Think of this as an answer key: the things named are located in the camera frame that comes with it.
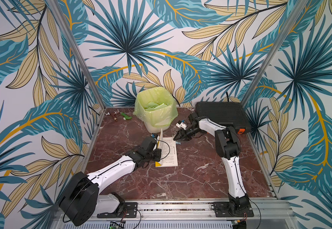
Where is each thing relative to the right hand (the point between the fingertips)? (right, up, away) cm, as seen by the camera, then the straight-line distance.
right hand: (176, 139), depth 99 cm
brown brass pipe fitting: (-46, +14, +11) cm, 50 cm away
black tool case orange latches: (+39, +18, +8) cm, 44 cm away
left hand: (-11, -6, -15) cm, 20 cm away
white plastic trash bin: (-18, +9, -6) cm, 21 cm away
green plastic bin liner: (-14, +24, +3) cm, 28 cm away
